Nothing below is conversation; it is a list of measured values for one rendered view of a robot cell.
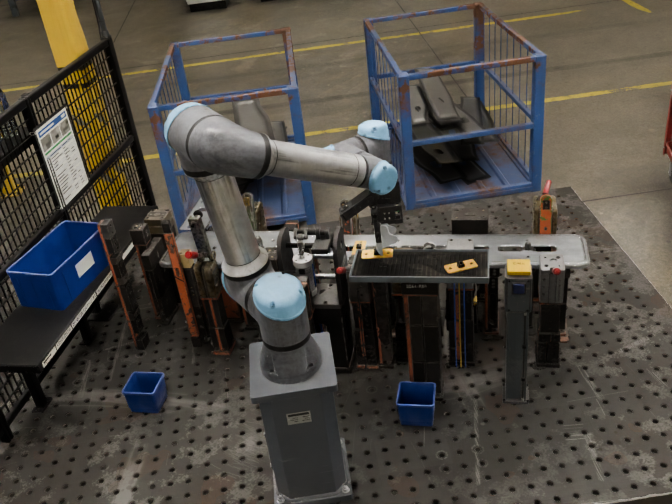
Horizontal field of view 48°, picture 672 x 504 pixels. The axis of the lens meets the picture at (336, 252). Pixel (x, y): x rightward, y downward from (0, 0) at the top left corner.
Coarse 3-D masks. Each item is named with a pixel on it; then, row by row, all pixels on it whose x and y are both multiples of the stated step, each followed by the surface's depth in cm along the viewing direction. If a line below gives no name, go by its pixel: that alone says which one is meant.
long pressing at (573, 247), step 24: (192, 240) 260; (216, 240) 259; (264, 240) 255; (312, 240) 252; (360, 240) 248; (408, 240) 245; (432, 240) 244; (480, 240) 241; (504, 240) 239; (528, 240) 238; (552, 240) 236; (576, 240) 235; (168, 264) 248; (504, 264) 228; (576, 264) 223
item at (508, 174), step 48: (384, 48) 437; (480, 48) 509; (528, 48) 414; (432, 96) 460; (480, 96) 527; (432, 144) 472; (480, 144) 495; (432, 192) 445; (480, 192) 436; (528, 192) 446
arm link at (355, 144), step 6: (354, 138) 185; (360, 138) 185; (336, 144) 183; (342, 144) 182; (348, 144) 182; (354, 144) 183; (360, 144) 183; (336, 150) 181; (342, 150) 180; (348, 150) 179; (354, 150) 179; (360, 150) 179; (366, 150) 184
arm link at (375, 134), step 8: (376, 120) 188; (360, 128) 185; (368, 128) 184; (376, 128) 184; (384, 128) 185; (360, 136) 185; (368, 136) 184; (376, 136) 184; (384, 136) 185; (368, 144) 184; (376, 144) 185; (384, 144) 186; (376, 152) 186; (384, 152) 187
